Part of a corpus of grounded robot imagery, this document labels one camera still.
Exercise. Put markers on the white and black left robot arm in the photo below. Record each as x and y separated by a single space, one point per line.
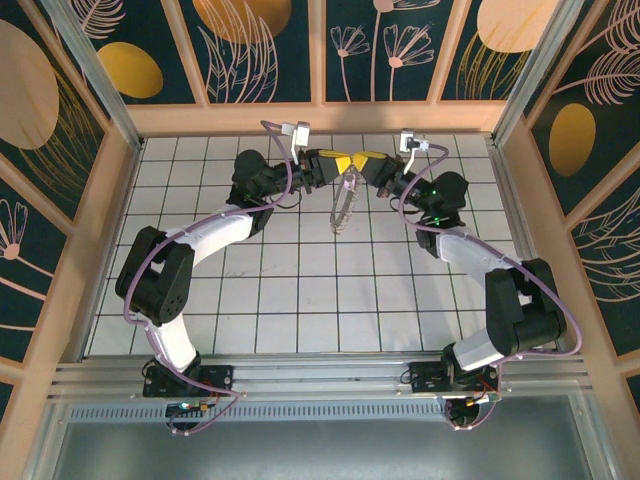
220 235

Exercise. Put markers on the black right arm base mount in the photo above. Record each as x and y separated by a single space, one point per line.
425 375

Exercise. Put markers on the aluminium corner post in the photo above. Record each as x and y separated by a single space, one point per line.
531 75
96 75

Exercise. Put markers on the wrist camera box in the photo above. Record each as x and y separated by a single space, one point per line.
301 134
409 141

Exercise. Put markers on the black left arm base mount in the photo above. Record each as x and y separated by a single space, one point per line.
215 377

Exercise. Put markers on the aluminium side rail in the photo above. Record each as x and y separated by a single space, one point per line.
516 225

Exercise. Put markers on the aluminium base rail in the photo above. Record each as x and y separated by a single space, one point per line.
325 372

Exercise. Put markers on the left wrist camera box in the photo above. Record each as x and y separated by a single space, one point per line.
301 134

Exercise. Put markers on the grey metal sheet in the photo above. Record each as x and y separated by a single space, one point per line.
325 450

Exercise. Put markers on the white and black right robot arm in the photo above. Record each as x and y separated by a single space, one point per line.
515 310

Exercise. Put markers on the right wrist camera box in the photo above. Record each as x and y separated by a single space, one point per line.
409 141

